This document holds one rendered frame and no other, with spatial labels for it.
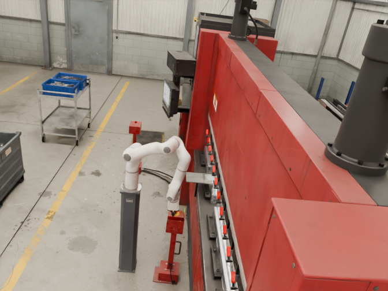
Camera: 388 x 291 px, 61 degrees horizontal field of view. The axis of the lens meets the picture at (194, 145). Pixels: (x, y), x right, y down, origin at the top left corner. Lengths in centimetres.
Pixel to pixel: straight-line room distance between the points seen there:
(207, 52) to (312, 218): 309
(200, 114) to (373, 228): 324
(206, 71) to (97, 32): 658
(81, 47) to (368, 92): 956
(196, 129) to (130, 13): 631
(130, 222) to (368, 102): 258
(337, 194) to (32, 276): 326
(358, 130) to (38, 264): 339
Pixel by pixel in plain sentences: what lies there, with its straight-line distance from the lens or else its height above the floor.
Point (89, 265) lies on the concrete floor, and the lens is 381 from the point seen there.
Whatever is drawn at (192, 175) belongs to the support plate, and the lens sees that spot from 337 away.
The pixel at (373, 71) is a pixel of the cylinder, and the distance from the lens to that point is 107.
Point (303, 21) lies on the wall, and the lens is 1027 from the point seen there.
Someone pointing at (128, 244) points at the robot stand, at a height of 38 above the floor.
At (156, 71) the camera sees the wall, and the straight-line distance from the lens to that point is 1005.
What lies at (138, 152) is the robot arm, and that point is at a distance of 282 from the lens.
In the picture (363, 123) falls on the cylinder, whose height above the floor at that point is 245.
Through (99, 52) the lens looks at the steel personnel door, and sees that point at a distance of 1017.
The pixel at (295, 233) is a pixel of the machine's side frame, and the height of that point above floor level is 230.
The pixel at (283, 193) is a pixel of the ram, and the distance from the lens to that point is 138.
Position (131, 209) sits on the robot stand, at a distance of 317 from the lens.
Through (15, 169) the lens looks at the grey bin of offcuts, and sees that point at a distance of 494.
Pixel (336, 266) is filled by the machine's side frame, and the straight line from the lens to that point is 74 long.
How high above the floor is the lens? 276
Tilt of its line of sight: 26 degrees down
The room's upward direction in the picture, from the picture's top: 8 degrees clockwise
